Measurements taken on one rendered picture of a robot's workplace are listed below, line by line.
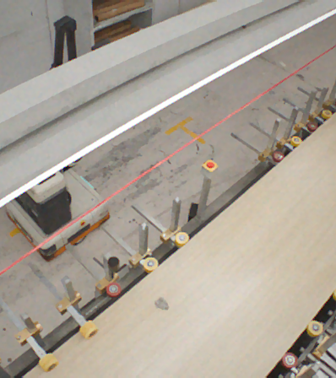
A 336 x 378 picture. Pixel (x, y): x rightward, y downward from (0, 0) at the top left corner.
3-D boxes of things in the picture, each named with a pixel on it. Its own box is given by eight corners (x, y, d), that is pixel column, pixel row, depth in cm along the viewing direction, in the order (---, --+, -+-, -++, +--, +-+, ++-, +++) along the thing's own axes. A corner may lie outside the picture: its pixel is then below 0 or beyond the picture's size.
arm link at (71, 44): (61, 17, 256) (70, 23, 252) (67, 14, 259) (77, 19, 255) (66, 70, 289) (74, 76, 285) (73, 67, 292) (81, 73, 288)
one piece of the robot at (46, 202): (49, 247, 310) (28, 175, 246) (13, 206, 333) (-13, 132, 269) (83, 224, 326) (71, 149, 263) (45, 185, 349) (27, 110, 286)
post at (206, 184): (194, 218, 271) (203, 173, 236) (199, 215, 273) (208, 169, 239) (199, 223, 269) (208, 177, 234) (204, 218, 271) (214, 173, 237)
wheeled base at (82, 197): (47, 265, 315) (42, 249, 296) (7, 217, 341) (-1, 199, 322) (112, 219, 348) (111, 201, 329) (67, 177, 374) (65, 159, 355)
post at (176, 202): (167, 245, 261) (172, 198, 225) (170, 242, 263) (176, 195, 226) (170, 249, 260) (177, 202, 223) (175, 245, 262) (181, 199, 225)
